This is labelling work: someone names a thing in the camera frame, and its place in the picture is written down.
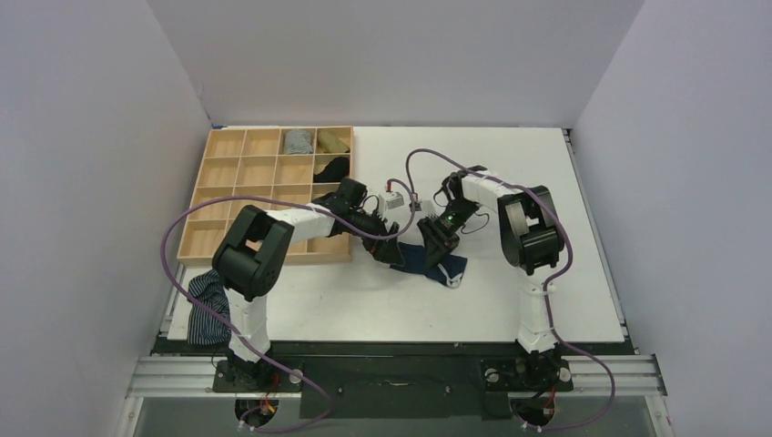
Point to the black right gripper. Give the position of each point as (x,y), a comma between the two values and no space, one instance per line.
(439,235)

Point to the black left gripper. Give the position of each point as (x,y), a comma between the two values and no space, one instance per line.
(384,248)

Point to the navy white-trimmed bear underwear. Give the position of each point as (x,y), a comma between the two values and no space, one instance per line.
(448,272)

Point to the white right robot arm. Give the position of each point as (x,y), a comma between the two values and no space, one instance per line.
(529,239)

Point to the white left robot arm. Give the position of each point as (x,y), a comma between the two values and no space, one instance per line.
(251,256)

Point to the black rolled underwear in tray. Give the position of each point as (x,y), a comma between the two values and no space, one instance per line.
(335,171)

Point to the olive rolled underwear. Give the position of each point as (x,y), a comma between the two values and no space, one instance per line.
(328,143)

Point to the grey striped rolled underwear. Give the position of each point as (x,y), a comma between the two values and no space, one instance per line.
(298,142)

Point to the navy striped crumpled underwear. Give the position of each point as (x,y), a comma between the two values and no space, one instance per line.
(204,329)

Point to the wooden compartment organizer tray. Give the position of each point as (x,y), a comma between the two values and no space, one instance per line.
(247,165)

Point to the aluminium rail base frame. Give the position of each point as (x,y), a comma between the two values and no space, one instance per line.
(397,389)

